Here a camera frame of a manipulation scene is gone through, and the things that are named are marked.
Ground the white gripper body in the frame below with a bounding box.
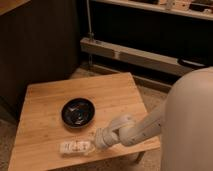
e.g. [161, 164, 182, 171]
[94, 128, 120, 149]

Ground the grey metal beam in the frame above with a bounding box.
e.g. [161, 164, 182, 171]
[80, 37, 192, 76]

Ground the metal vertical pole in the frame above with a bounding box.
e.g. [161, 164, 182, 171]
[86, 0, 94, 41]

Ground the black handle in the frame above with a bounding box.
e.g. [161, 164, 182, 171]
[177, 58, 208, 69]

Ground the black ceramic bowl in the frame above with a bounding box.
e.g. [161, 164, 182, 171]
[61, 98, 95, 128]

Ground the wooden table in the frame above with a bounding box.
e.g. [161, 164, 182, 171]
[8, 73, 160, 171]

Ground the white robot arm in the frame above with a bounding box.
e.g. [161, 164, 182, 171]
[95, 67, 213, 171]

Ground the upper wooden shelf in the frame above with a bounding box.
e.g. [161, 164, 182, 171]
[92, 0, 213, 21]

